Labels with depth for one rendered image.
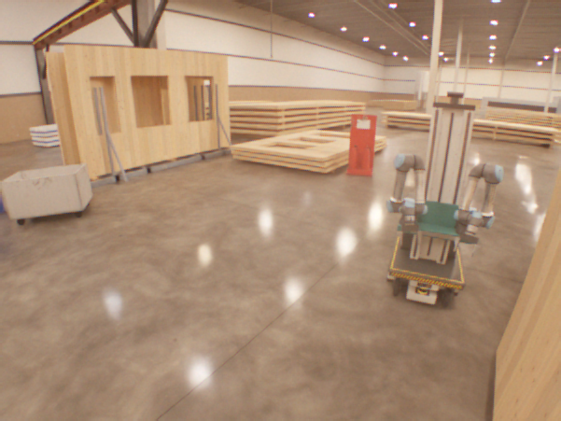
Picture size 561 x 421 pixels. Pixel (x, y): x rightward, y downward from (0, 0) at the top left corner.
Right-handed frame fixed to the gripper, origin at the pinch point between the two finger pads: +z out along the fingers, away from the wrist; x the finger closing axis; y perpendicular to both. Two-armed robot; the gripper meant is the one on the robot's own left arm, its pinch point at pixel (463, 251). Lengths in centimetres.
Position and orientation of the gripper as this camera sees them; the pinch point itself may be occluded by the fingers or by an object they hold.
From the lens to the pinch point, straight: 252.8
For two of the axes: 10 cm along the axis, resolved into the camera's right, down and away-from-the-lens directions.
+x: 8.3, 3.2, -4.5
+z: -3.2, 9.5, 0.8
